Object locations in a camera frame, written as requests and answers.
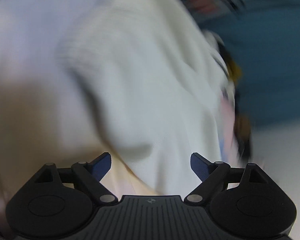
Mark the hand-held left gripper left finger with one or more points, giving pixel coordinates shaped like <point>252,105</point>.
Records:
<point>102,165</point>

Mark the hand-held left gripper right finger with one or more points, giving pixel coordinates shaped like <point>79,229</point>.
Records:
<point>200,165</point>

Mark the white garment with black stripe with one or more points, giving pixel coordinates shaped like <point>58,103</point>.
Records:
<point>140,80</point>

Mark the pastel pink bed blanket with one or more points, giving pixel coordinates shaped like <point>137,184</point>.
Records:
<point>122,180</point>

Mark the black leather chair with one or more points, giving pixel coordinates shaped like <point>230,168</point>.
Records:
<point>247,150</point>

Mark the mustard yellow garment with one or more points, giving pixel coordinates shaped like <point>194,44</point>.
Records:
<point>235,70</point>

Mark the blue curtain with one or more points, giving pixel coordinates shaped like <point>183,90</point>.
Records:
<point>270,55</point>

